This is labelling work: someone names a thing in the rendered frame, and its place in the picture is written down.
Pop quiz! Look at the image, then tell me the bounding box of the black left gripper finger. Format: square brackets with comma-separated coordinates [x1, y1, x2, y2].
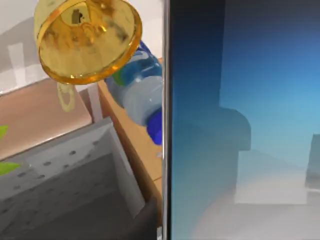
[135, 196, 164, 240]

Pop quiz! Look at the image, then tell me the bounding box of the grey pierced drawer inside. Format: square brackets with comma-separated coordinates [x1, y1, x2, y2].
[0, 116, 147, 240]

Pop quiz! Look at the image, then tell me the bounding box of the clear bottle with blue cap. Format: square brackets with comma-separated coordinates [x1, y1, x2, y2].
[103, 39, 165, 146]

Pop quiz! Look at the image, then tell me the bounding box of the green plant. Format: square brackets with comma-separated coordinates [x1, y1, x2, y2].
[0, 124, 21, 176]

